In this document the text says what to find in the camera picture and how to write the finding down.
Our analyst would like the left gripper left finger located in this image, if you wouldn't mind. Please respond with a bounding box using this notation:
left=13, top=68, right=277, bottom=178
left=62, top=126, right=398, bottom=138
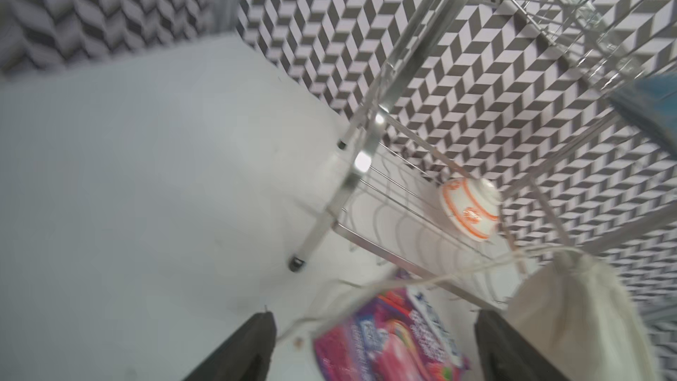
left=184, top=312, right=277, bottom=381

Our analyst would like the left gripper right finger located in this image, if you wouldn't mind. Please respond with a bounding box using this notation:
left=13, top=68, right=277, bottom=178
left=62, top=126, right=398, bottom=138
left=474, top=310, right=567, bottom=381

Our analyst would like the beige cloth bag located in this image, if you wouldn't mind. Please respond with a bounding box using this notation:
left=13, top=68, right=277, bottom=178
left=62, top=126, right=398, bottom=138
left=274, top=242, right=662, bottom=381

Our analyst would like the pink candy packet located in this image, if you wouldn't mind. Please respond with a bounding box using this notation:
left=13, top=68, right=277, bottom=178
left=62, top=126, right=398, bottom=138
left=313, top=286, right=470, bottom=380

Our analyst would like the white orange bowl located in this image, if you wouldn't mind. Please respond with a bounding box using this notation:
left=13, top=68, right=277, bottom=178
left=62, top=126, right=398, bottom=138
left=437, top=177, right=502, bottom=242

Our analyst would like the blue bowl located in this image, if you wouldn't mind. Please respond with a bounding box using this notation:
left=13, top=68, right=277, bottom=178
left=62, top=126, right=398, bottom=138
left=608, top=72, right=676, bottom=161

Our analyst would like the metal wire dish rack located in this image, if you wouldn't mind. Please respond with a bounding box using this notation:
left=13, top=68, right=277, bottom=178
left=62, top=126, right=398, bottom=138
left=288, top=0, right=676, bottom=321

